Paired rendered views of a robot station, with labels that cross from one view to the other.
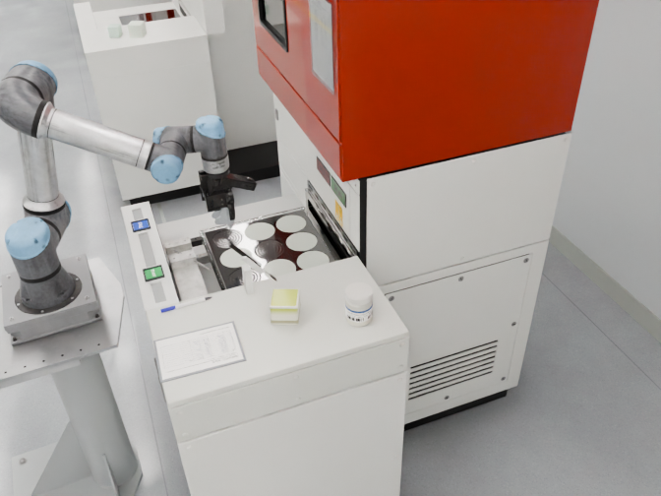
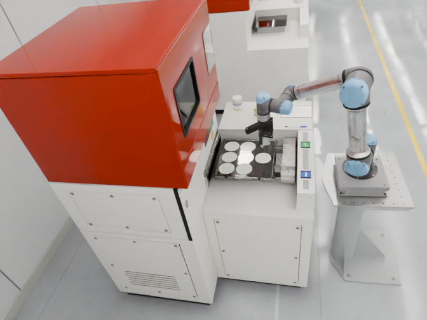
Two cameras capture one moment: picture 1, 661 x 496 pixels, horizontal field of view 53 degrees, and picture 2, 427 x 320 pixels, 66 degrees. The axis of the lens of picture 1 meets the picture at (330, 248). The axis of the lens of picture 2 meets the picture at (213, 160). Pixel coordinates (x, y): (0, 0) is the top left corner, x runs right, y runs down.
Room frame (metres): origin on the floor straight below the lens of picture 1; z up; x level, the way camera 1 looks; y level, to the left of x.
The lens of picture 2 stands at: (3.04, 1.00, 2.29)
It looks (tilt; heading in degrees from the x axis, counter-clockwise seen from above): 41 degrees down; 218
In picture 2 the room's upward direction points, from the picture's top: 10 degrees counter-clockwise
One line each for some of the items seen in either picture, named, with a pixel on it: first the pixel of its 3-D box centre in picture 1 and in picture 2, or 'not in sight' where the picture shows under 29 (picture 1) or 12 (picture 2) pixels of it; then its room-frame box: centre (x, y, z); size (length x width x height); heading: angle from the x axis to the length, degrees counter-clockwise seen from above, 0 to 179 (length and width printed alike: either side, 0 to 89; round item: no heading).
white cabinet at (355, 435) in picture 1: (259, 381); (265, 200); (1.55, 0.26, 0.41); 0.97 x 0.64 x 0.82; 20
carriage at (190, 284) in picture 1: (189, 281); (288, 160); (1.56, 0.44, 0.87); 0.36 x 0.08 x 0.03; 20
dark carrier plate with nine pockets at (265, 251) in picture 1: (270, 250); (246, 157); (1.67, 0.19, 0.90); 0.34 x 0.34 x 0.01; 20
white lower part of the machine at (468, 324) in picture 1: (398, 285); (170, 223); (2.04, -0.27, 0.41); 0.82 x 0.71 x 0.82; 20
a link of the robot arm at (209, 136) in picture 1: (210, 138); (264, 103); (1.64, 0.32, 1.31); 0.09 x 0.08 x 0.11; 91
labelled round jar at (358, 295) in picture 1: (358, 304); (237, 103); (1.27, -0.07, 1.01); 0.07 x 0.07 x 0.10
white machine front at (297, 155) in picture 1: (314, 172); (202, 162); (1.92, 0.05, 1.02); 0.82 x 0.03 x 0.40; 20
